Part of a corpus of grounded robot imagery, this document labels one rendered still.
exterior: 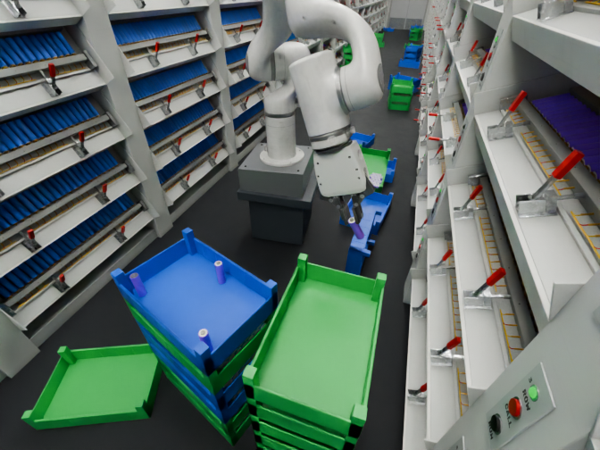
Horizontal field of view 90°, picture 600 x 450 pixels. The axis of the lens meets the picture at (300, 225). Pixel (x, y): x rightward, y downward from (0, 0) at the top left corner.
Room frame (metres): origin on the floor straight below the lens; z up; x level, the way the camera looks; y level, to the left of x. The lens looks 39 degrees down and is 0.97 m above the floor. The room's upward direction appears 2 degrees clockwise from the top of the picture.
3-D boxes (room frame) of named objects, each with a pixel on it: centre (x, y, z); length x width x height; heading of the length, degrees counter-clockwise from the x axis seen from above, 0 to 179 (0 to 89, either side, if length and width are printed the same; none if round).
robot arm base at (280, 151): (1.20, 0.09, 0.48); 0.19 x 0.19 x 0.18
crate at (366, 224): (0.96, -0.27, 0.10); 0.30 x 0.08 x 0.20; 160
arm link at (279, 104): (1.21, 0.07, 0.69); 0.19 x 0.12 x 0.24; 102
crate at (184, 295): (0.42, 0.22, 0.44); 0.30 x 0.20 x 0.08; 54
